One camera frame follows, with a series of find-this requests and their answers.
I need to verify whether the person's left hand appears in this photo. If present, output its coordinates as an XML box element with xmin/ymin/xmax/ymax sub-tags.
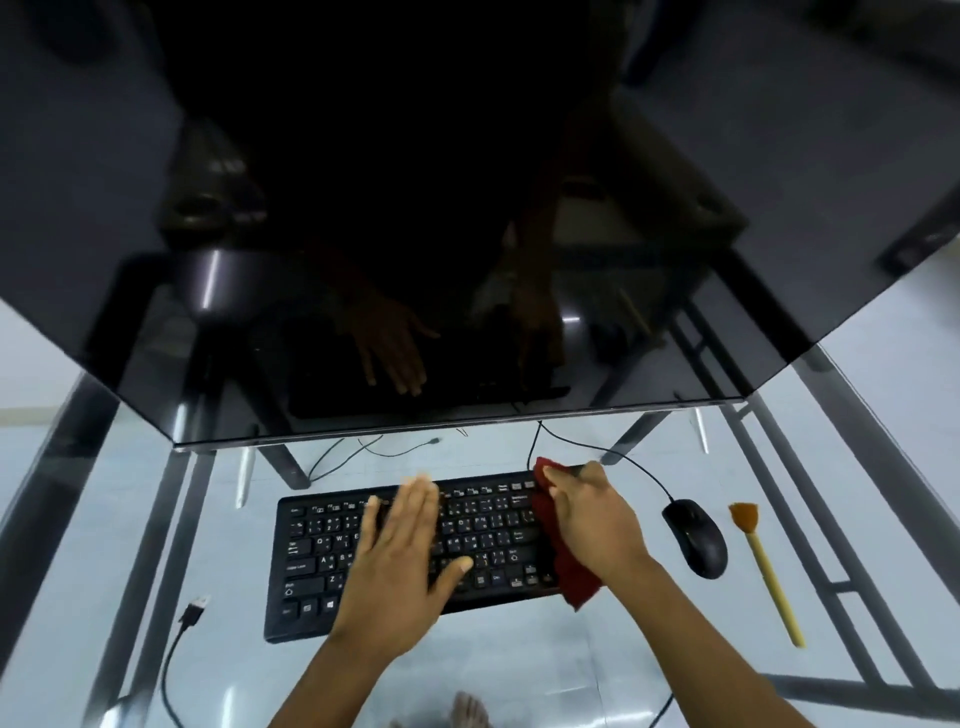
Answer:
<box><xmin>329</xmin><ymin>473</ymin><xmax>476</xmax><ymax>663</ymax></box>

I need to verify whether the person's right hand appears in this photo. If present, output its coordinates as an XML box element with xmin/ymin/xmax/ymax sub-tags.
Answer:
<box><xmin>540</xmin><ymin>459</ymin><xmax>654</xmax><ymax>588</ymax></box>

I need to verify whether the black computer keyboard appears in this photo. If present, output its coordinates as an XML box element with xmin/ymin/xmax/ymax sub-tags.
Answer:
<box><xmin>263</xmin><ymin>465</ymin><xmax>595</xmax><ymax>645</ymax></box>

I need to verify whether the dark red cleaning cloth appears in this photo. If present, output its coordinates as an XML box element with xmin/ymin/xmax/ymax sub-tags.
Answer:
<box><xmin>530</xmin><ymin>456</ymin><xmax>606</xmax><ymax>613</ymax></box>

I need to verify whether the person's right forearm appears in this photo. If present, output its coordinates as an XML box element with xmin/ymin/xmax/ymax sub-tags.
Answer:
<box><xmin>600</xmin><ymin>553</ymin><xmax>816</xmax><ymax>728</ymax></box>

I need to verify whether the person's left forearm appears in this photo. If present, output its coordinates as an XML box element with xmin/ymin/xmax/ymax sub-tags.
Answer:
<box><xmin>265</xmin><ymin>628</ymin><xmax>423</xmax><ymax>728</ymax></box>

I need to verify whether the person's foot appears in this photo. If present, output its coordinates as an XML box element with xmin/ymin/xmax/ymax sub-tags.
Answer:
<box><xmin>449</xmin><ymin>690</ymin><xmax>494</xmax><ymax>728</ymax></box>

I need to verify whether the black computer mouse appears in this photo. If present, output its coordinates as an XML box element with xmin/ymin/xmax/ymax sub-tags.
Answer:
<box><xmin>660</xmin><ymin>498</ymin><xmax>730</xmax><ymax>582</ymax></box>

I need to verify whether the large black computer monitor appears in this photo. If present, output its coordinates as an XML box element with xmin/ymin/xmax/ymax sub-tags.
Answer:
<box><xmin>0</xmin><ymin>0</ymin><xmax>960</xmax><ymax>453</ymax></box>

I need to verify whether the black mouse cable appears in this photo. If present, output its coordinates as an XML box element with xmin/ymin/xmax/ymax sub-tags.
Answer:
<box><xmin>537</xmin><ymin>420</ymin><xmax>677</xmax><ymax>504</ymax></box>

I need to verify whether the thin black cable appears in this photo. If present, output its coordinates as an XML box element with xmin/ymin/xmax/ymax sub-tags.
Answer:
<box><xmin>306</xmin><ymin>435</ymin><xmax>444</xmax><ymax>485</ymax></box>

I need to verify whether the yellow handled cleaning brush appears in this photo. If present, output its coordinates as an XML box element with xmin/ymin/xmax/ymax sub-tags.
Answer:
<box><xmin>728</xmin><ymin>501</ymin><xmax>808</xmax><ymax>651</ymax></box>

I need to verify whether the black usb plug cable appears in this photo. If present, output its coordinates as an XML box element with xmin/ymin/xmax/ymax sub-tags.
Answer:
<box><xmin>160</xmin><ymin>595</ymin><xmax>213</xmax><ymax>728</ymax></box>

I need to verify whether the grey metal desk frame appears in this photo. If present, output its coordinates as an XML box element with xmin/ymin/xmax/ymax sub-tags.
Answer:
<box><xmin>0</xmin><ymin>300</ymin><xmax>960</xmax><ymax>728</ymax></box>

